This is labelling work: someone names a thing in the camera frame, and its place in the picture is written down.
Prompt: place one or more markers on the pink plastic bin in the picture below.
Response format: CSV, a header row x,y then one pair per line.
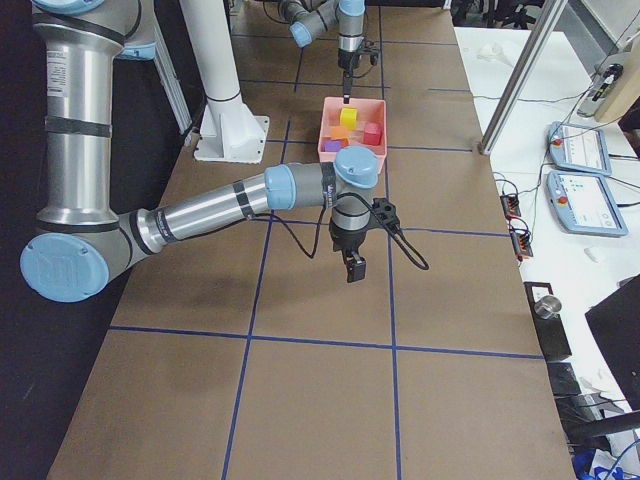
x,y
369,110

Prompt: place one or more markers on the orange connector box far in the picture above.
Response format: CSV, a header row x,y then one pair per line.
x,y
510,205

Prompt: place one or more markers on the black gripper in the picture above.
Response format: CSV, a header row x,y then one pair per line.
x,y
348,241
348,60

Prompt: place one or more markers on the orange connector box near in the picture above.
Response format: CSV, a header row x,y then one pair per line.
x,y
521,242

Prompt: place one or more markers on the far teach pendant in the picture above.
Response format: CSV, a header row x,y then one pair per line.
x,y
579,148

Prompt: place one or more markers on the yellow foam block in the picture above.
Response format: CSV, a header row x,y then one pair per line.
x,y
348,117

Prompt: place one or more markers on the crumpled white paper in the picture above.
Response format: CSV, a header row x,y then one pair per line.
x,y
494,52

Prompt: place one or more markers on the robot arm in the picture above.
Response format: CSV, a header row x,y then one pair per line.
x,y
307,23
89,231

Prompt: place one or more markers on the purple foam block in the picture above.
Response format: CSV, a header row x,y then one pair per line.
x,y
332,146

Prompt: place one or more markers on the near teach pendant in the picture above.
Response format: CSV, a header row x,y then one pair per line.
x,y
584,204

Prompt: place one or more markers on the metal cup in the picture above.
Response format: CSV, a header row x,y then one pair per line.
x,y
547,307

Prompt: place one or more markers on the black monitor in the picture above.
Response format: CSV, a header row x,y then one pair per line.
x,y
614,324

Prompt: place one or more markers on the white mounting pillar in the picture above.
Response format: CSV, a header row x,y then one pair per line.
x,y
229,132

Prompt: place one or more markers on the aluminium frame post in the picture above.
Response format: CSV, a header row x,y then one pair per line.
x,y
524,66

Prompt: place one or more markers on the teach pendant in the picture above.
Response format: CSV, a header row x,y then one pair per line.
x,y
584,204
579,148

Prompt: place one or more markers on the orange connector box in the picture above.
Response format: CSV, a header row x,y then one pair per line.
x,y
510,205
521,242

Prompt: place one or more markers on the red foam block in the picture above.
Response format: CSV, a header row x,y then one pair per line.
x,y
372,134

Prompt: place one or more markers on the orange foam block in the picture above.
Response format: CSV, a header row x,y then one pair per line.
x,y
340,133

